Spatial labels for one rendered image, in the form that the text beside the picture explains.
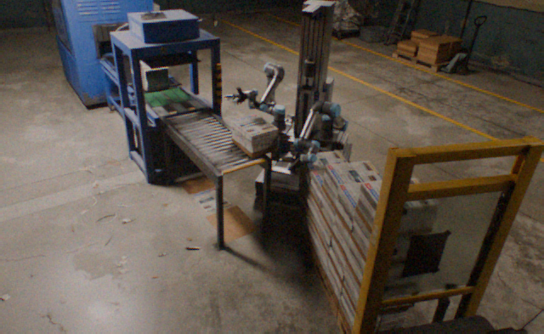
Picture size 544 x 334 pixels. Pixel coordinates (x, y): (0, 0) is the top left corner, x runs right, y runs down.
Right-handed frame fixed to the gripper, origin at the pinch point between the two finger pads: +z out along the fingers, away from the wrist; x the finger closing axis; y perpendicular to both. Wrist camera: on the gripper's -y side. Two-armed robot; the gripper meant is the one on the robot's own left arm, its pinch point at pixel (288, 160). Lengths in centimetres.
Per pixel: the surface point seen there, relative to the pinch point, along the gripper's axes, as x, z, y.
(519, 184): 2, -202, -11
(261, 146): 24.5, 13.0, 1.5
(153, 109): 93, 150, 15
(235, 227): -10, 61, -71
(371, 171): -20, -83, 2
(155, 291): 52, 31, -145
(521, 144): 20, -208, 2
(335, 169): 2, -68, -7
